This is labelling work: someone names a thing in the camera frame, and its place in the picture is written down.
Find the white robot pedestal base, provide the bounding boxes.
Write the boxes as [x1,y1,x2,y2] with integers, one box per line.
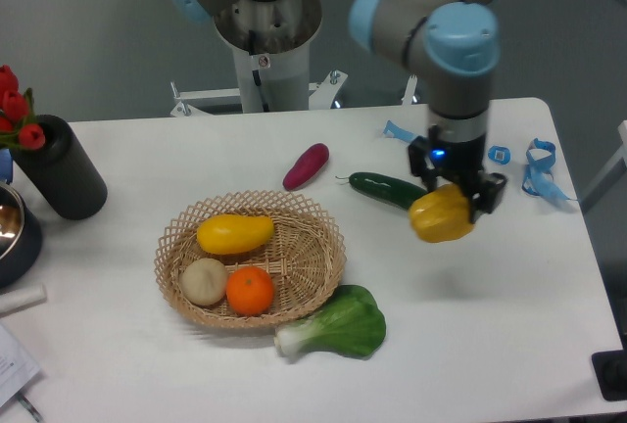
[170,0,348,117]

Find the woven wicker basket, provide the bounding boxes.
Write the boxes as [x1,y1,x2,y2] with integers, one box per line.
[154,191,346,329]

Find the black cylindrical vase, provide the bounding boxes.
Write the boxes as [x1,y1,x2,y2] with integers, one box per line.
[11,115,108,220]

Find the red tulip bouquet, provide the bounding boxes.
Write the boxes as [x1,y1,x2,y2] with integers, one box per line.
[1,65,46,151]

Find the green bok choy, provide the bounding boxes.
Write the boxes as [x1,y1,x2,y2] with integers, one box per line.
[274,285,387,358]

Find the black device at edge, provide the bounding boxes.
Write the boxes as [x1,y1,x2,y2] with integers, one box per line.
[591,350,626,401]

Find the patterned pen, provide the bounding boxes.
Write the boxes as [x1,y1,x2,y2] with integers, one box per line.
[15,392,44,423]

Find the dark green cucumber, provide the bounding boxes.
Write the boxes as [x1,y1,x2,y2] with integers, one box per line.
[340,171,427,211]

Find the white printed paper sheet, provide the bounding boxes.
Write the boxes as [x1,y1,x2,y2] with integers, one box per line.
[0,326,41,405]

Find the purple sweet potato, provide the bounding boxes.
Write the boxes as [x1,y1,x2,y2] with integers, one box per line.
[282,143,329,191]

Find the white paper roll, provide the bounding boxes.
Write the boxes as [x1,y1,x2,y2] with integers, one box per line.
[0,284,47,315]

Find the crumpled blue tape strip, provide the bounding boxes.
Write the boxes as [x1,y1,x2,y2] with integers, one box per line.
[521,138,576,204]

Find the orange fruit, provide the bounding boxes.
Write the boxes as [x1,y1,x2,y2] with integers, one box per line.
[225,266,274,316]

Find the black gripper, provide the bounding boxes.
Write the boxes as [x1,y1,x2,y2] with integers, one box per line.
[408,124,507,223]

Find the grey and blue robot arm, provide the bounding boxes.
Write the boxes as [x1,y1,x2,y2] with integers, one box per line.
[171,0,506,219]

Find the beige steamed bun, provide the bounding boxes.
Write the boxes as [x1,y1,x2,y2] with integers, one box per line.
[178,258,228,306]

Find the yellow bell pepper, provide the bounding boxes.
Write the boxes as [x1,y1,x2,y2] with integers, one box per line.
[408,184,474,243]

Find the dark metal bowl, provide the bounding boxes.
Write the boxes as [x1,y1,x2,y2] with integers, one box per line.
[1,181,43,288]

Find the blue curved tape strip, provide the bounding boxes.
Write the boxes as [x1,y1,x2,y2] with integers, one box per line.
[382,119,417,144]

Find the yellow mango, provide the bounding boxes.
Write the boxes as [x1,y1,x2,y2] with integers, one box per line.
[196,213,274,255]

